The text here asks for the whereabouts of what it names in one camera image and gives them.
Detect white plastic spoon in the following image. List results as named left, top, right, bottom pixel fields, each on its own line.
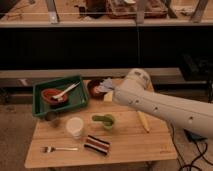
left=52, top=82, right=80, bottom=101

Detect white paper cup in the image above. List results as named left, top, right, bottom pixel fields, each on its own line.
left=66, top=117, right=84, bottom=139

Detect red-brown bowl in tray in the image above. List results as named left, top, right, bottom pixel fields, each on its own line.
left=41, top=88, right=68, bottom=105

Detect dark brown bowl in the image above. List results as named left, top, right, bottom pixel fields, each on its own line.
left=87, top=79, right=105, bottom=99

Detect wooden table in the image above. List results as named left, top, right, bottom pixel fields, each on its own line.
left=23, top=77, right=179, bottom=170

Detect pale blue paper pieces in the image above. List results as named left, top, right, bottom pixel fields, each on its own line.
left=98, top=78, right=115, bottom=93

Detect small metal cup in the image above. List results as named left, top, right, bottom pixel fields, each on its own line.
left=45, top=111, right=59, bottom=127

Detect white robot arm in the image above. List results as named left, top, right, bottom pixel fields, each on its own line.
left=113, top=68, right=213, bottom=139

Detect black cables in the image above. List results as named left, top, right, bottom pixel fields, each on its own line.
left=169, top=123, right=213, bottom=171

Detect yellow wooden stick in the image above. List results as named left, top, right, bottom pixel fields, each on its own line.
left=138, top=111, right=150, bottom=133

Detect striped eraser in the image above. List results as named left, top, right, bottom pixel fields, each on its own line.
left=84, top=135, right=110, bottom=155

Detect green plastic mug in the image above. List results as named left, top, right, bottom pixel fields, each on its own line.
left=92, top=114, right=115, bottom=130

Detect silver fork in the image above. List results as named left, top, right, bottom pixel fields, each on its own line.
left=41, top=146, right=78, bottom=153

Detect green plastic tray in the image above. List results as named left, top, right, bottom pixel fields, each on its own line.
left=32, top=75, right=89, bottom=118

